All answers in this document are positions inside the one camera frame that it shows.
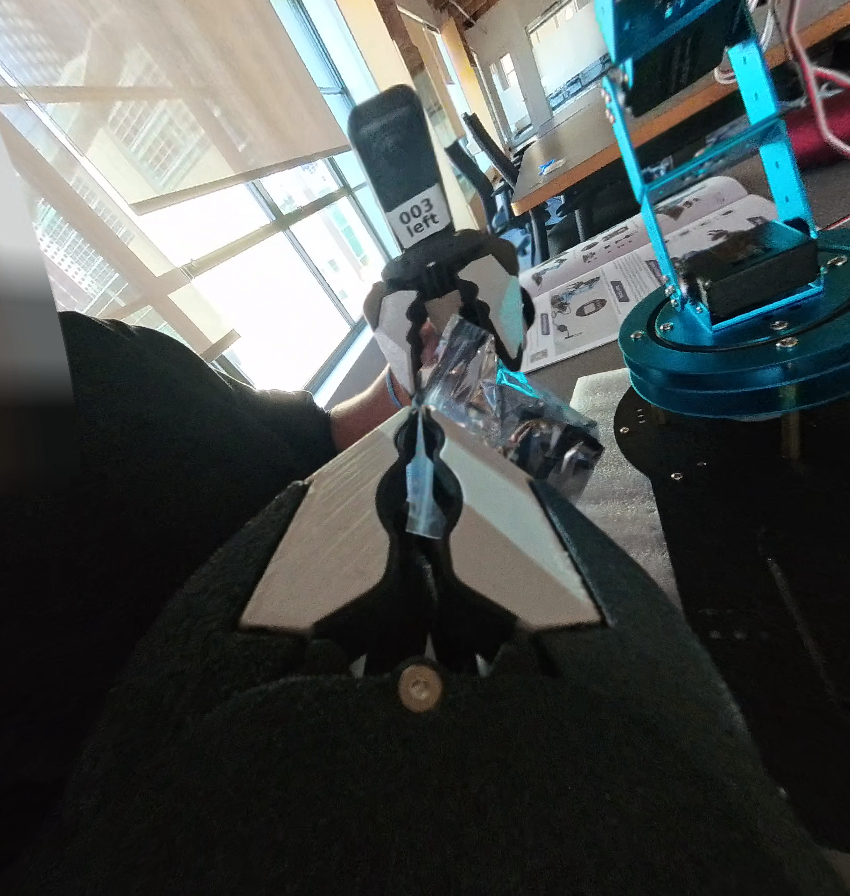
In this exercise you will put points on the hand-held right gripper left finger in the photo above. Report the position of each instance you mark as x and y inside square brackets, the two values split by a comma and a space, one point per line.
[320, 553]

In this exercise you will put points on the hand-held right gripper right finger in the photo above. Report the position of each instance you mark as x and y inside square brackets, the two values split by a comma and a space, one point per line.
[523, 553]

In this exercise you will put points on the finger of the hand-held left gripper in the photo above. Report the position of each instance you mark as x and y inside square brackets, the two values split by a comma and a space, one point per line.
[393, 329]
[502, 308]

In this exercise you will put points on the silver foil bag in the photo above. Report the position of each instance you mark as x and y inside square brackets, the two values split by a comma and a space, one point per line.
[495, 413]

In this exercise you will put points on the person's left forearm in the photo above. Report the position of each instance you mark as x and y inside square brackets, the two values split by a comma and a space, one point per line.
[358, 420]

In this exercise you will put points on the black conference chair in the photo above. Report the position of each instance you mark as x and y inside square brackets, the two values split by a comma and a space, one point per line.
[470, 175]
[491, 147]

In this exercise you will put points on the printed instruction manual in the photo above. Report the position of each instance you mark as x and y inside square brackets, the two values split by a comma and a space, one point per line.
[607, 280]

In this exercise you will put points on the white foam sheet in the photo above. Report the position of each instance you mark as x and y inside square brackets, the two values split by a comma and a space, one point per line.
[621, 490]

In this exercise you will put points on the large glass window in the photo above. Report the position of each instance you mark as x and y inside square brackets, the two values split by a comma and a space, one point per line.
[257, 294]

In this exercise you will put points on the brown wooden table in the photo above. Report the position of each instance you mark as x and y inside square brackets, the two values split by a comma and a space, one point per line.
[572, 161]

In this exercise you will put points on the person's black clothing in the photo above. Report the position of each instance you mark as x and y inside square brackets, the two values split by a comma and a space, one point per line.
[152, 455]

